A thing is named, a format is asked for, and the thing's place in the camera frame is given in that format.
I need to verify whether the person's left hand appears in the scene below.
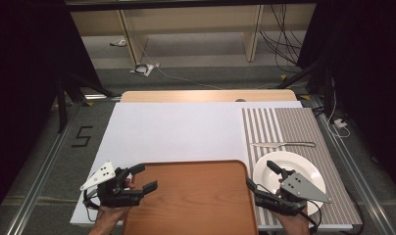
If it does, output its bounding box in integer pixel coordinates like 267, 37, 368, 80
97, 205, 132, 226

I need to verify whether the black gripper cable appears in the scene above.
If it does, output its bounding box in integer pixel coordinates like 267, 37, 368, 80
297, 199, 323, 230
82, 188, 102, 223

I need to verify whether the black curtain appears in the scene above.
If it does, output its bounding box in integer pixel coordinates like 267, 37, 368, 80
297, 0, 396, 197
0, 0, 104, 223

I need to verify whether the light wooden shelf unit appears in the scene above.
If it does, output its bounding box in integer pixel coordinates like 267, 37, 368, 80
64, 0, 318, 67

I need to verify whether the thin white floor cable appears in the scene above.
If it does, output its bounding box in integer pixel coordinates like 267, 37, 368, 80
133, 32, 223, 91

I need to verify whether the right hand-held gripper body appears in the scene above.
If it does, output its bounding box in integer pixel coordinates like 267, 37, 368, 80
255, 169, 332, 216

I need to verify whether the silver table knife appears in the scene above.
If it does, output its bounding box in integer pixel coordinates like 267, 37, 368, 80
251, 140, 317, 149

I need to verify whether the white table sheet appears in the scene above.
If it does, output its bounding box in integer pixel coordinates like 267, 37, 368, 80
70, 100, 304, 227

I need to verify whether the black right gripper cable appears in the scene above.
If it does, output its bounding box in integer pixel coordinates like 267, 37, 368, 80
297, 199, 323, 230

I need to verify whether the bundle of black cables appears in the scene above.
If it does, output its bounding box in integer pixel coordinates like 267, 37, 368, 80
259, 3, 306, 74

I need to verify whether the brown wooden tray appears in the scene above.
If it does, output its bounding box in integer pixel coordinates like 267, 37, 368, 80
122, 159, 260, 235

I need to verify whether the white plug adapter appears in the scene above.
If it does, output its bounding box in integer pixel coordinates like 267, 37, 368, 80
332, 117, 349, 129

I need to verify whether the grey striped placemat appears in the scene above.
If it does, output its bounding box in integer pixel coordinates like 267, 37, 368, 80
240, 106, 364, 230

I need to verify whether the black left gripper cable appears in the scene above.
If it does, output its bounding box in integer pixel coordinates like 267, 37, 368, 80
82, 188, 102, 223

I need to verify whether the black tripod stand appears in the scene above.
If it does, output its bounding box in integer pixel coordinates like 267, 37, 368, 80
276, 57, 331, 91
54, 70, 123, 134

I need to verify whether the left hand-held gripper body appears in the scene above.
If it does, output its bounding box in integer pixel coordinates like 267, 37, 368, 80
79, 160, 145, 209

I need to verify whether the white plate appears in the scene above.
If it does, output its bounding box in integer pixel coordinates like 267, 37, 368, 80
252, 150, 327, 216

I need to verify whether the person's right hand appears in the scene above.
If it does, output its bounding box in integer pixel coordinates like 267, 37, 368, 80
273, 209, 311, 230

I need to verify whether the metal floor rail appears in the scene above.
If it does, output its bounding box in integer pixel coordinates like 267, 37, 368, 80
4, 97, 89, 235
308, 94, 396, 235

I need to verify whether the clear packet with black cable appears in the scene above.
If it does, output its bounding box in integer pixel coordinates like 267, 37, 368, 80
129, 62, 156, 78

